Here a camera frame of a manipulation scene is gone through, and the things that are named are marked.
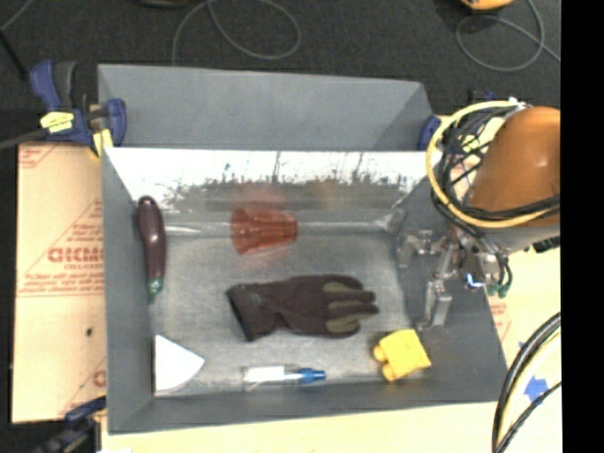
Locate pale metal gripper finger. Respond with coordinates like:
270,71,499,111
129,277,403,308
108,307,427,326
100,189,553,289
413,277,457,333
396,230,434,267

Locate yellow toy block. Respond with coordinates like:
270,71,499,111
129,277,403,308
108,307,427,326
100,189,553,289
372,328,432,382

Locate dark brown glove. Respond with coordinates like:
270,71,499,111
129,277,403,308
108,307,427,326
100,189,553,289
226,274,380,343

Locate red clear plastic cup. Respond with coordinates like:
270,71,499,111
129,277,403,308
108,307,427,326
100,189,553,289
229,206,299,256

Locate clear tube with blue cap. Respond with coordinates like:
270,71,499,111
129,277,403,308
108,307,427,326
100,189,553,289
241,363,327,387

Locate grey metal bin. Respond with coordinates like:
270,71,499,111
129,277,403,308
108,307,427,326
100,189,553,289
96,62,510,434

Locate purple toy eggplant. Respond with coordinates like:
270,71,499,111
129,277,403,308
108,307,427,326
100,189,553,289
136,195,168,304

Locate white triangular piece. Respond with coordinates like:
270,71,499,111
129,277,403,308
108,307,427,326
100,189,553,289
154,333,206,393

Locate black cylinder on white bracket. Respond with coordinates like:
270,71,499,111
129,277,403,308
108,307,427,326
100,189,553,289
531,236,562,255

